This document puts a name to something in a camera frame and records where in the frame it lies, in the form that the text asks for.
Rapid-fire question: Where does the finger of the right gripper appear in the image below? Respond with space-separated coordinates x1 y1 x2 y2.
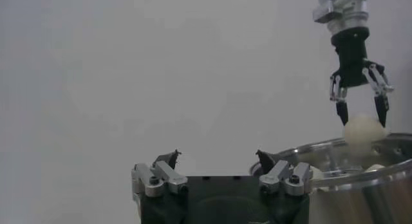
362 60 395 128
328 70 350 127

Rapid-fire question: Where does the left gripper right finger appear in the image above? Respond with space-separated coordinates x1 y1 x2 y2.
256 149 312 196

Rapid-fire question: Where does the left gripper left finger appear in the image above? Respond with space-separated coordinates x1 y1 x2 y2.
131 149 189 199

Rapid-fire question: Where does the white steamed baozi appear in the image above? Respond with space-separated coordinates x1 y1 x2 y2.
342 113 389 157

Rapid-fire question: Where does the stainless steel steamer basket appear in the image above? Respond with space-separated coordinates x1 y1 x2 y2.
249 132 412 224

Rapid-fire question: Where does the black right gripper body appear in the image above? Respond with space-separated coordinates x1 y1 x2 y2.
331 27 371 88

